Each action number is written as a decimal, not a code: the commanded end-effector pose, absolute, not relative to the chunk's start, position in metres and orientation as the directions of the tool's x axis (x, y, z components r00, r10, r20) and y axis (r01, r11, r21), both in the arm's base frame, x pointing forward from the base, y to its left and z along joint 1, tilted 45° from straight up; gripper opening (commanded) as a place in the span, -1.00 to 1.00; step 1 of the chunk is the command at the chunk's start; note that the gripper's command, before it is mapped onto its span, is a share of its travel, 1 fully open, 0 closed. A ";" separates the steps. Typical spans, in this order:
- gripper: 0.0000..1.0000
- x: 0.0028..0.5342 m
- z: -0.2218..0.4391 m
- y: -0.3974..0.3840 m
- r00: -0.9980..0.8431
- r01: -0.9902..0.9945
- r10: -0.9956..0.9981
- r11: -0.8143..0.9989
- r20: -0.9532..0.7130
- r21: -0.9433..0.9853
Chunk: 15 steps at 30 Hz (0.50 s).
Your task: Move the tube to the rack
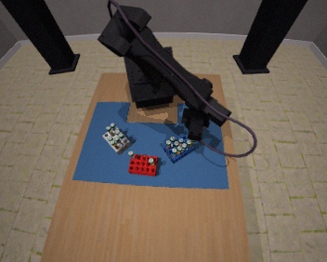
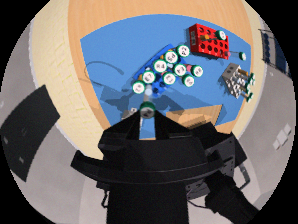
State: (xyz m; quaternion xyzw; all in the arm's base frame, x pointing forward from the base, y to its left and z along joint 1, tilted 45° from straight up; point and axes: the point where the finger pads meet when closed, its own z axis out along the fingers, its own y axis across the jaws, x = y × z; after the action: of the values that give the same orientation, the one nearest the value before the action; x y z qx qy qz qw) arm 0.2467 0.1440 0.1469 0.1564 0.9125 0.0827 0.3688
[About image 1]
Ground blue bench mat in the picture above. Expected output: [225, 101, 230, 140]
[72, 102, 229, 190]

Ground red tube rack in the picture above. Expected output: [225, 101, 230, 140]
[128, 154, 158, 177]

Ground white tube cap with printed label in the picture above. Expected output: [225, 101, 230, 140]
[170, 137, 176, 147]

